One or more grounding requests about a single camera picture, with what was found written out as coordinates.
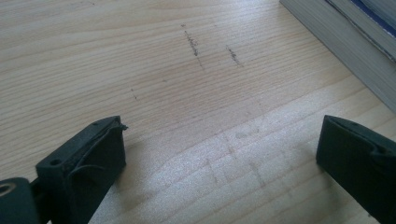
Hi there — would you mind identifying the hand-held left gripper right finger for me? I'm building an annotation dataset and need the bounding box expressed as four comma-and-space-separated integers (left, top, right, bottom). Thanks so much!
316, 114, 396, 224

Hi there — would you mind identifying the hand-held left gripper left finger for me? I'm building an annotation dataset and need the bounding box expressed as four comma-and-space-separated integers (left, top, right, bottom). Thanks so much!
35, 115, 129, 224

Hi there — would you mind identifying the white picture-grid magazine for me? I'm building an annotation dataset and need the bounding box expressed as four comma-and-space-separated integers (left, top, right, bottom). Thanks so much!
278, 0, 396, 114

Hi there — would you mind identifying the thick blue-purple book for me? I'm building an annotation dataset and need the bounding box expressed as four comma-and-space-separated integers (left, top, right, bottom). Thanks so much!
350, 0, 396, 35

